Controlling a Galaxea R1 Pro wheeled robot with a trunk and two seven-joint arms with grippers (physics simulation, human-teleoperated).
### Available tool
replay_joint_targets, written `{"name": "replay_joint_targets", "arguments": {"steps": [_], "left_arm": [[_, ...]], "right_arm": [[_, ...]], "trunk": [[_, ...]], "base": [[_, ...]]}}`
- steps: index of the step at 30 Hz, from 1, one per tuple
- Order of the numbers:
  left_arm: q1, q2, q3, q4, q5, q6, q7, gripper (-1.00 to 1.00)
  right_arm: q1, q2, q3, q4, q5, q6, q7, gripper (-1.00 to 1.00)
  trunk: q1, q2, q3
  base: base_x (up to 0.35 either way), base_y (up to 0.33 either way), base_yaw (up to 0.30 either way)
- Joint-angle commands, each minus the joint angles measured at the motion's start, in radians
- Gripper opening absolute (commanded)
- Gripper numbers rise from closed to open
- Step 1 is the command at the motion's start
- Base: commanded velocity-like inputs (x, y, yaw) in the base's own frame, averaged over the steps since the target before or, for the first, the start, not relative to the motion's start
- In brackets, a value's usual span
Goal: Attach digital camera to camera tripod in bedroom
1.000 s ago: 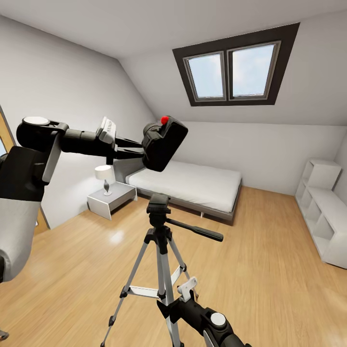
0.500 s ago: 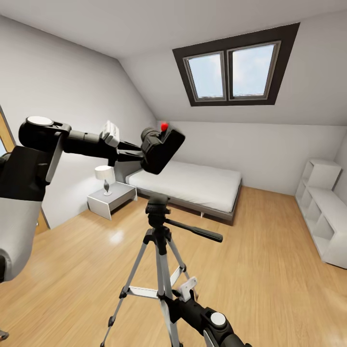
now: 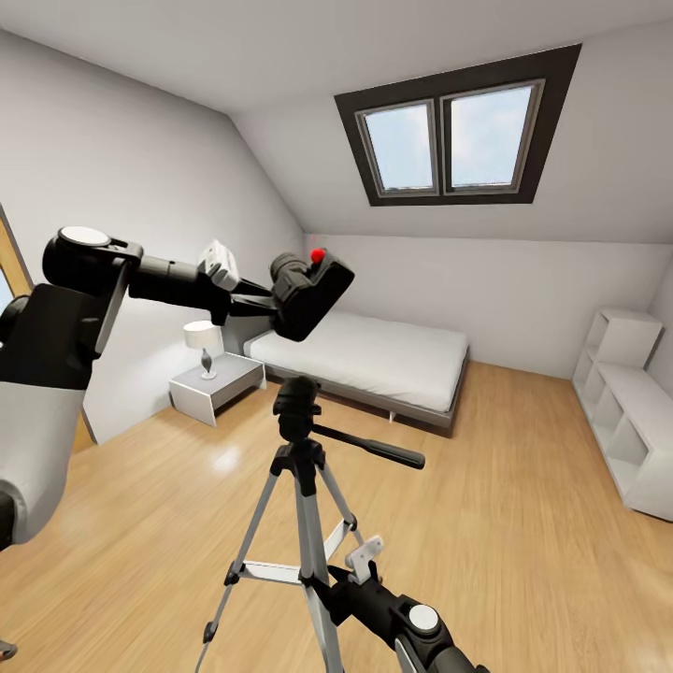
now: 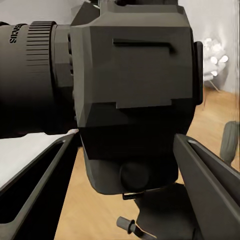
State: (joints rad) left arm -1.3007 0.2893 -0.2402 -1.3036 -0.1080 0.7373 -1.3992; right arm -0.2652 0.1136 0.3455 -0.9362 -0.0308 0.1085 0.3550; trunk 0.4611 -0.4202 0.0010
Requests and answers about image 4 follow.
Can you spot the bed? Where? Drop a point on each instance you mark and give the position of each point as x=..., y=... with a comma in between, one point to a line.
x=16, y=153

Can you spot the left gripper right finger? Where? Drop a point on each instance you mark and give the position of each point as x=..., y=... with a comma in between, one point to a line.
x=213, y=187

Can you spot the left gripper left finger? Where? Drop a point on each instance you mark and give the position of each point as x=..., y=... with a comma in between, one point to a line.
x=31, y=201

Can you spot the digital camera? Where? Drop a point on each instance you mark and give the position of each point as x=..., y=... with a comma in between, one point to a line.
x=127, y=74

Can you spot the camera tripod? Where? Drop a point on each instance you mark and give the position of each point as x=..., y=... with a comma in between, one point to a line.
x=167, y=212

